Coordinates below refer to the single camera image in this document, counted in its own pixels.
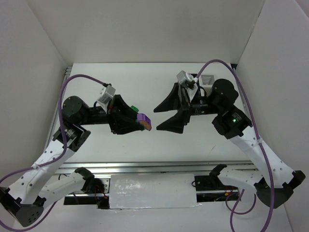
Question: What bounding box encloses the small green lego brick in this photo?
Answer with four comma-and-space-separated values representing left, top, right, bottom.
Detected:
131, 105, 139, 113

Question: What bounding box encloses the purple printed lego brick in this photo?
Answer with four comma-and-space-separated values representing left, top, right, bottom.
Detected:
137, 113, 152, 131

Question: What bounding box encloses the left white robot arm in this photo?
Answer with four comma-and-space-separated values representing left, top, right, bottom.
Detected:
0, 95, 144, 227

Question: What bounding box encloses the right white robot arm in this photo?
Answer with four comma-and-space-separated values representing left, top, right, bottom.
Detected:
154, 79, 306, 209

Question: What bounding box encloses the white slotted container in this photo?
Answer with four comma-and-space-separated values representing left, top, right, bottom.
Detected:
199, 74, 216, 87

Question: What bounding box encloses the white taped cover panel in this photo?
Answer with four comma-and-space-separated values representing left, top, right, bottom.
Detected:
109, 174, 198, 209

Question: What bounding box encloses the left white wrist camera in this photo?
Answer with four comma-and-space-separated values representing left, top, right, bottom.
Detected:
96, 85, 115, 112

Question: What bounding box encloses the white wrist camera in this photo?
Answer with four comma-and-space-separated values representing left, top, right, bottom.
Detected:
177, 71, 198, 102
96, 85, 115, 112

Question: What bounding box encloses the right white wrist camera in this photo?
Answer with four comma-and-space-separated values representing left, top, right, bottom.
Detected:
177, 71, 198, 102

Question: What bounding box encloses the aluminium frame rail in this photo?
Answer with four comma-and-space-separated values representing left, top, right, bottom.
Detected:
56, 161, 256, 174

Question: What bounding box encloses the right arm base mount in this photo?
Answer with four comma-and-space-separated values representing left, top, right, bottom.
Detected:
191, 175, 239, 203

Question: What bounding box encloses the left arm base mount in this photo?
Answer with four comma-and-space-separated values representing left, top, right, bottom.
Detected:
63, 167, 110, 209

